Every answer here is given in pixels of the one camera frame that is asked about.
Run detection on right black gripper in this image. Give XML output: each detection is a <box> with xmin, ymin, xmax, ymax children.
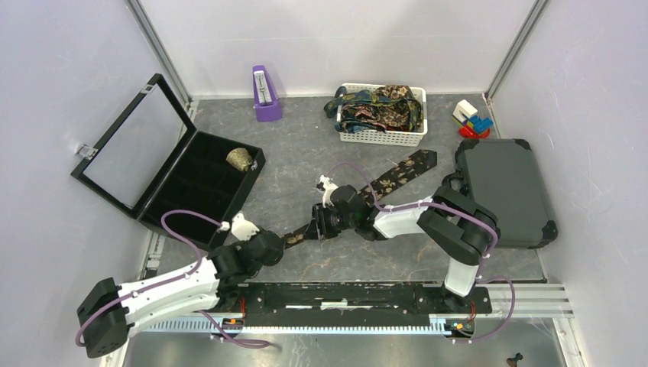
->
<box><xmin>303</xmin><ymin>201</ymin><xmax>358</xmax><ymax>240</ymax></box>

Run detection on black gold floral tie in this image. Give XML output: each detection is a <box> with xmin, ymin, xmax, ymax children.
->
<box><xmin>283</xmin><ymin>149</ymin><xmax>438</xmax><ymax>248</ymax></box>

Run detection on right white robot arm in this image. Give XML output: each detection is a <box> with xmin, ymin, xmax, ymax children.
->
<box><xmin>303</xmin><ymin>185</ymin><xmax>500</xmax><ymax>312</ymax></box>

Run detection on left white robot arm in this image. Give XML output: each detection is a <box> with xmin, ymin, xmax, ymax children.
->
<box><xmin>75</xmin><ymin>230</ymin><xmax>286</xmax><ymax>359</ymax></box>

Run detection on pile of patterned ties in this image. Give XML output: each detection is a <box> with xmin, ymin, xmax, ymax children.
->
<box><xmin>323</xmin><ymin>85</ymin><xmax>423</xmax><ymax>134</ymax></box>

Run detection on rolled gold tie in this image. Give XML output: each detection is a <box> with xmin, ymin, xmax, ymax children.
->
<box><xmin>225</xmin><ymin>148</ymin><xmax>254</xmax><ymax>172</ymax></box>

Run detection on white perforated basket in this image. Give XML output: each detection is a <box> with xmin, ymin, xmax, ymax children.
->
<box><xmin>333</xmin><ymin>83</ymin><xmax>428</xmax><ymax>147</ymax></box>

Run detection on purple metronome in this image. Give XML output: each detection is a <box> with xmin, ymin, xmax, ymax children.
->
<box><xmin>252</xmin><ymin>65</ymin><xmax>283</xmax><ymax>122</ymax></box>

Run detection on black display box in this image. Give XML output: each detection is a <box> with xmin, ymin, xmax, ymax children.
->
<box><xmin>71</xmin><ymin>73</ymin><xmax>266</xmax><ymax>251</ymax></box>

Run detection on colourful toy blocks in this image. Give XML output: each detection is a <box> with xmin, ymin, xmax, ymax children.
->
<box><xmin>452</xmin><ymin>99</ymin><xmax>494</xmax><ymax>139</ymax></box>

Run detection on dark grey hard case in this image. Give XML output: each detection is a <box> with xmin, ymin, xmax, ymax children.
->
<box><xmin>442</xmin><ymin>138</ymin><xmax>559</xmax><ymax>249</ymax></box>

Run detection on small black knob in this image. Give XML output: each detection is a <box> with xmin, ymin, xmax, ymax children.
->
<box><xmin>506</xmin><ymin>352</ymin><xmax>523</xmax><ymax>367</ymax></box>

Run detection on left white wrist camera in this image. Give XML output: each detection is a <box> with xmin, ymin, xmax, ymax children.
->
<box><xmin>217</xmin><ymin>212</ymin><xmax>261</xmax><ymax>241</ymax></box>

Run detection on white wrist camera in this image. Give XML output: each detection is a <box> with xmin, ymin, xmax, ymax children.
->
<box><xmin>217</xmin><ymin>212</ymin><xmax>261</xmax><ymax>241</ymax></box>
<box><xmin>316</xmin><ymin>175</ymin><xmax>339</xmax><ymax>207</ymax></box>

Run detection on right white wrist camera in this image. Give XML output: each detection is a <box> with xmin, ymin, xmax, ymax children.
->
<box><xmin>316</xmin><ymin>175</ymin><xmax>339</xmax><ymax>207</ymax></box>

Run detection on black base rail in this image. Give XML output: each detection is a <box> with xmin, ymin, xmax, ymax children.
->
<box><xmin>213</xmin><ymin>282</ymin><xmax>493</xmax><ymax>328</ymax></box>

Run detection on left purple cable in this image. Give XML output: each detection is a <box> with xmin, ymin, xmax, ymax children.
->
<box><xmin>75</xmin><ymin>209</ymin><xmax>272</xmax><ymax>349</ymax></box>

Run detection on purple cable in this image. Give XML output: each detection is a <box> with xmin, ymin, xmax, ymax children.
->
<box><xmin>75</xmin><ymin>209</ymin><xmax>272</xmax><ymax>349</ymax></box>
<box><xmin>323</xmin><ymin>161</ymin><xmax>517</xmax><ymax>344</ymax></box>

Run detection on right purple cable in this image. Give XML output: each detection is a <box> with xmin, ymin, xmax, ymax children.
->
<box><xmin>323</xmin><ymin>161</ymin><xmax>517</xmax><ymax>344</ymax></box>

